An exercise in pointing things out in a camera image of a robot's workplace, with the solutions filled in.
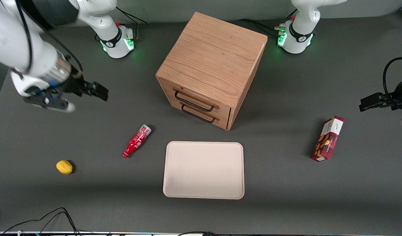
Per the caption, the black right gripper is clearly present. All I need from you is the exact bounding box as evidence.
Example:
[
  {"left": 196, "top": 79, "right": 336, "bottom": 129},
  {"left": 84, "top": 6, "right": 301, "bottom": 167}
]
[{"left": 59, "top": 77, "right": 109, "bottom": 101}]

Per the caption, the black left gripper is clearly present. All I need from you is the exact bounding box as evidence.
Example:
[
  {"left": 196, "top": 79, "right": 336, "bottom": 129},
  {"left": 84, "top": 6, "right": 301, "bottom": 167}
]
[{"left": 359, "top": 78, "right": 402, "bottom": 112}]

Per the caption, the red coke bottle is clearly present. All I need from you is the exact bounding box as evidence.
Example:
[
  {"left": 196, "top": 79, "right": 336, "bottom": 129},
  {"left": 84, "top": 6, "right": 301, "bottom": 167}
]
[{"left": 122, "top": 124, "right": 152, "bottom": 159}]

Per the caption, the beige plastic tray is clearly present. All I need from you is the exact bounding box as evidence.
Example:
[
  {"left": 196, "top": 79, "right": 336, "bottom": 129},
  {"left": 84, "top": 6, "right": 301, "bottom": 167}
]
[{"left": 163, "top": 141, "right": 245, "bottom": 200}]

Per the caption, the red snack box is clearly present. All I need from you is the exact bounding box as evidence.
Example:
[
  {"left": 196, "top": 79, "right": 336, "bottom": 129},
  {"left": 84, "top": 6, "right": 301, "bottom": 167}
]
[{"left": 311, "top": 116, "right": 345, "bottom": 162}]

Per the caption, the yellow lemon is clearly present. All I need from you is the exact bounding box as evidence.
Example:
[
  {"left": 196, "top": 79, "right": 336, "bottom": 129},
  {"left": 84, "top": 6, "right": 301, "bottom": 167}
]
[{"left": 56, "top": 160, "right": 74, "bottom": 175}]

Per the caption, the wooden drawer cabinet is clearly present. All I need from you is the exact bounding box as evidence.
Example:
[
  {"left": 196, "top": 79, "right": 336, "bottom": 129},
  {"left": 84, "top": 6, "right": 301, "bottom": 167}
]
[{"left": 156, "top": 12, "right": 268, "bottom": 131}]

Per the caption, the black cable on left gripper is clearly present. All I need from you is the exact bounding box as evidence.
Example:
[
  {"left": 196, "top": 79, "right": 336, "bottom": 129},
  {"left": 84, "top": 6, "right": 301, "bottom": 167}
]
[{"left": 382, "top": 57, "right": 402, "bottom": 96}]

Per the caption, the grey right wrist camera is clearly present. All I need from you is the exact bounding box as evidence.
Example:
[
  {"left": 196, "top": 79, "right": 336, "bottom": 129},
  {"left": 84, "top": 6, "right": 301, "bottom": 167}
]
[{"left": 23, "top": 88, "right": 76, "bottom": 114}]

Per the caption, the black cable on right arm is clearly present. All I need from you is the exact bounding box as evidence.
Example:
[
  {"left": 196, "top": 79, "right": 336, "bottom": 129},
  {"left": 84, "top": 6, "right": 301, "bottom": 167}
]
[{"left": 15, "top": 0, "right": 84, "bottom": 73}]

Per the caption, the black base cable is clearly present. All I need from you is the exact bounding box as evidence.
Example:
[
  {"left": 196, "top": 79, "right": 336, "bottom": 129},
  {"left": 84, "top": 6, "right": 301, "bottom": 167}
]
[
  {"left": 238, "top": 9, "right": 298, "bottom": 37},
  {"left": 116, "top": 7, "right": 148, "bottom": 40}
]

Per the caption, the black metal drawer handle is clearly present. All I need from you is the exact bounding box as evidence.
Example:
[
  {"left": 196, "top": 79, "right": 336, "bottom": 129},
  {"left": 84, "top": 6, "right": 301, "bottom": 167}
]
[
  {"left": 181, "top": 104, "right": 217, "bottom": 124},
  {"left": 174, "top": 90, "right": 215, "bottom": 112}
]

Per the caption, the black table cable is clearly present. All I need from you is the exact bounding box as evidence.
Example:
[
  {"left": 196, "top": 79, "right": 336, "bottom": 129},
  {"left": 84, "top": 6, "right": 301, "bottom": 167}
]
[{"left": 0, "top": 207, "right": 90, "bottom": 236}]

